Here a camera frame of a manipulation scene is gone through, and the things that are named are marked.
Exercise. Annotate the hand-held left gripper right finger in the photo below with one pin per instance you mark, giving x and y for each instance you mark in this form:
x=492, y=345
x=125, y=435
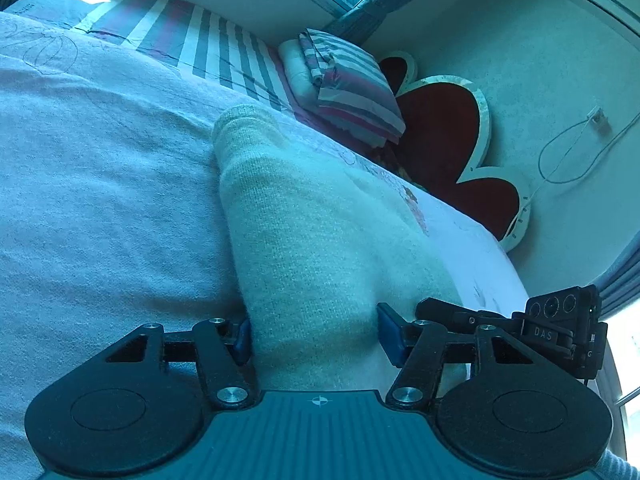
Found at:
x=390, y=332

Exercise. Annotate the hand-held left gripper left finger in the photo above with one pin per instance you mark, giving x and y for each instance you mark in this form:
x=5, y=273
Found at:
x=243, y=341

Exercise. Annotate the striped bed sheet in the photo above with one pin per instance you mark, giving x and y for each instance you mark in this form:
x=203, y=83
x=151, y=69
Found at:
x=200, y=35

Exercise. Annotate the red flower-shaped headboard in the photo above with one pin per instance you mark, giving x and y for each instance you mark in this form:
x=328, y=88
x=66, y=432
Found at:
x=450, y=130

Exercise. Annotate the tied striped curtain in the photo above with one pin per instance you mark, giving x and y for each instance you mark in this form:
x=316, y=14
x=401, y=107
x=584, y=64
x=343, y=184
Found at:
x=380, y=0

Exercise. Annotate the striped pillow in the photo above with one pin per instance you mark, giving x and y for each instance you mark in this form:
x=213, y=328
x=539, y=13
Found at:
x=350, y=90

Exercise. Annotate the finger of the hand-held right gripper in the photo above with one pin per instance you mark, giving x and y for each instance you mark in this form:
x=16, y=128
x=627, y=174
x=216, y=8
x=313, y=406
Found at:
x=465, y=317

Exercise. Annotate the cream knitted sweater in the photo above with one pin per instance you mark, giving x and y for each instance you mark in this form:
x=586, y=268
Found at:
x=310, y=240

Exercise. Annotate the white floral printed blanket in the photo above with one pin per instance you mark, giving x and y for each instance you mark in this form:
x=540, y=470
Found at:
x=100, y=185

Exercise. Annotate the white wall socket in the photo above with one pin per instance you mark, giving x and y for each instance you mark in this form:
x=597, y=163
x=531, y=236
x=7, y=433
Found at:
x=597, y=120

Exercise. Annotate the curtain beside bright door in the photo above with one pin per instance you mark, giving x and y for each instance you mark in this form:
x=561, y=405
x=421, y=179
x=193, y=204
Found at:
x=622, y=275

